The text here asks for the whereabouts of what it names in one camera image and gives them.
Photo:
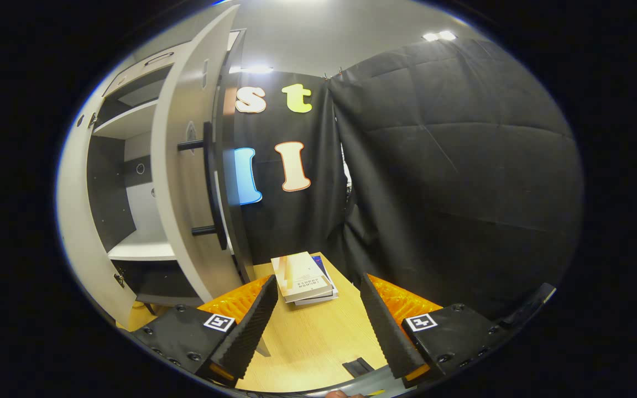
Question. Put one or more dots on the small black plastic piece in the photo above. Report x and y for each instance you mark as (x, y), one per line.
(358, 367)

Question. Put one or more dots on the white cabinet drawer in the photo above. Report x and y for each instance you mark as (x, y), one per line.
(136, 74)

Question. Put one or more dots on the metal door hinge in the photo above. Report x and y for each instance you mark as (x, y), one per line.
(93, 119)
(119, 279)

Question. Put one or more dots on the blue cover book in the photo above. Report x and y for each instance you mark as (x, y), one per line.
(323, 268)

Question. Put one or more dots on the black backdrop cloth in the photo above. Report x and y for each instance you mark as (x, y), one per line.
(462, 177)

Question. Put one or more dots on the white cabinet door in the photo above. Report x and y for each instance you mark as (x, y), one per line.
(75, 221)
(177, 199)

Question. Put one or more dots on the white cabinet shelf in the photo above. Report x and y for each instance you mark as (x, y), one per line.
(141, 249)
(125, 121)

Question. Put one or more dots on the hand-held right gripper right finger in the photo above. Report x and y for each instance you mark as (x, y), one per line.
(387, 331)

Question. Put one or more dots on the white and grey cabinet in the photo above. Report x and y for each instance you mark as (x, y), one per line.
(111, 193)

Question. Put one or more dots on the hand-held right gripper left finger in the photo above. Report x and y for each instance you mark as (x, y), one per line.
(246, 331)

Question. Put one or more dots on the long ceiling light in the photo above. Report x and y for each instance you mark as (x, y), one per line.
(439, 36)

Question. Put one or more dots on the beige cover book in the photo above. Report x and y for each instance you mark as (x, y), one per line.
(302, 276)

